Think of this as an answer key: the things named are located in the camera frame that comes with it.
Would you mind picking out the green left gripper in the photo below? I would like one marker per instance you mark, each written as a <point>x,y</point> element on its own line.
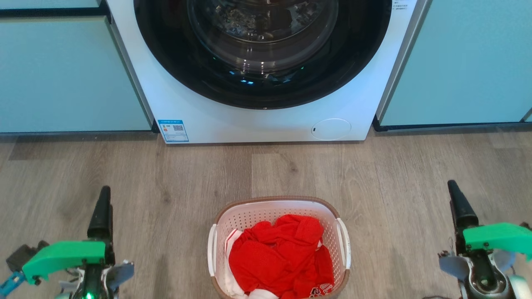
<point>62,255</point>

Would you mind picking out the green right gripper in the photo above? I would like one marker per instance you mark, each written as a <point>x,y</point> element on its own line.
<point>498,238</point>

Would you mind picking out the white plastic laundry basket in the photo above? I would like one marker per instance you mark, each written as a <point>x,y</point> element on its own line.
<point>249,216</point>

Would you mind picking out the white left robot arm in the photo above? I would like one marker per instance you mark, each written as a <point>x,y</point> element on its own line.
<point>68,290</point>

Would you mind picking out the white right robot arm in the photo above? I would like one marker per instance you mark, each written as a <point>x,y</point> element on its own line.
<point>521,288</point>

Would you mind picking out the blue energy label sticker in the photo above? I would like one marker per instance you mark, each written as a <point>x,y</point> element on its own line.
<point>173,131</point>

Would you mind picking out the narrow pale teal cabinet edge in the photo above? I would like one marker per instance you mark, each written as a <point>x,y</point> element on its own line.
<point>528,117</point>

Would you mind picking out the pale teal cabinet door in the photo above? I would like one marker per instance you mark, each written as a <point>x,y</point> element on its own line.
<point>66,74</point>

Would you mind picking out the white garment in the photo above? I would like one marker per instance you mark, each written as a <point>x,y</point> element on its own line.
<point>230,286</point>

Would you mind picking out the large pale teal cabinet panel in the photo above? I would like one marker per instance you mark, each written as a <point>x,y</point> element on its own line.
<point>465,62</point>

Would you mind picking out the round white filter cover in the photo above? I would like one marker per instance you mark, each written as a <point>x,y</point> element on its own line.
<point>331,129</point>

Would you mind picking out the round black washer door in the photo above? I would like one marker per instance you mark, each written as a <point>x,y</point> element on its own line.
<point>166,62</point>

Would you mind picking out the red mesh garment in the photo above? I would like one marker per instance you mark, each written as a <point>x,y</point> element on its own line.
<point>278,257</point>

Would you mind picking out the white front-load washing machine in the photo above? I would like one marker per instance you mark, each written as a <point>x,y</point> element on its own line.
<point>270,124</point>

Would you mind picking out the small printed text label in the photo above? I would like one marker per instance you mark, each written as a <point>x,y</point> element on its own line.
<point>403,4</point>

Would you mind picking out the pale teal cabinet drawer front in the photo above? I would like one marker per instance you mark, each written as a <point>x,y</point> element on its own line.
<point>45,3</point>

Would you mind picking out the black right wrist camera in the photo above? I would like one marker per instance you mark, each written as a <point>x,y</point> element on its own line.
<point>526,226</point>

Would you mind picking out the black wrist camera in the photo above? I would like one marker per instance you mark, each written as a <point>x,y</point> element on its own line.
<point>526,226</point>
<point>20,255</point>

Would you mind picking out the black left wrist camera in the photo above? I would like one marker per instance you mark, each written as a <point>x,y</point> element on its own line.
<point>20,255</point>

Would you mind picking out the blue left camera connector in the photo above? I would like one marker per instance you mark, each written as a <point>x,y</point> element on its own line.
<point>10,284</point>

